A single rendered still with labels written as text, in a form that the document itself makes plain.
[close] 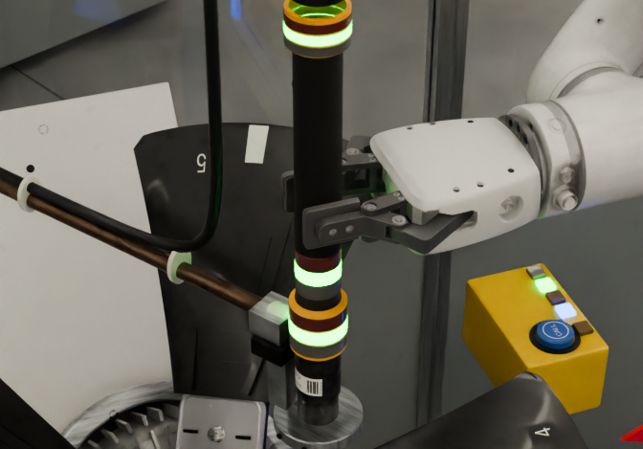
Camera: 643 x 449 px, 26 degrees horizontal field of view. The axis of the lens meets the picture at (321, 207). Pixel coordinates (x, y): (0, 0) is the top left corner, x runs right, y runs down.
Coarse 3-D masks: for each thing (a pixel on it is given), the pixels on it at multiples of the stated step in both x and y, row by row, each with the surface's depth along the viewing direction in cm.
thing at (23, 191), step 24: (216, 0) 93; (216, 24) 94; (216, 48) 95; (216, 72) 96; (216, 96) 97; (216, 120) 99; (216, 144) 100; (0, 168) 119; (216, 168) 101; (24, 192) 117; (48, 192) 116; (216, 192) 102; (96, 216) 113; (216, 216) 104; (144, 240) 110; (168, 240) 109; (192, 240) 107; (168, 264) 109
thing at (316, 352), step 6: (294, 342) 103; (342, 342) 103; (294, 348) 103; (300, 348) 102; (306, 348) 102; (312, 348) 102; (318, 348) 102; (324, 348) 102; (330, 348) 102; (336, 348) 103; (342, 348) 103; (300, 354) 103; (306, 354) 102; (312, 354) 102; (318, 354) 102; (324, 354) 102; (330, 354) 103
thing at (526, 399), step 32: (512, 384) 128; (544, 384) 128; (448, 416) 126; (480, 416) 126; (512, 416) 126; (544, 416) 126; (384, 448) 122; (416, 448) 122; (448, 448) 123; (480, 448) 123; (512, 448) 123; (544, 448) 124; (576, 448) 125
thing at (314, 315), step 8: (344, 296) 102; (296, 304) 101; (344, 304) 101; (296, 312) 101; (304, 312) 101; (312, 312) 100; (320, 312) 100; (328, 312) 101; (336, 312) 101; (336, 328) 101; (304, 344) 102; (296, 352) 103; (312, 360) 103; (320, 360) 103
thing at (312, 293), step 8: (296, 280) 100; (296, 288) 101; (304, 288) 100; (312, 288) 99; (320, 288) 99; (328, 288) 99; (336, 288) 100; (304, 296) 100; (312, 296) 100; (320, 296) 100; (328, 296) 100
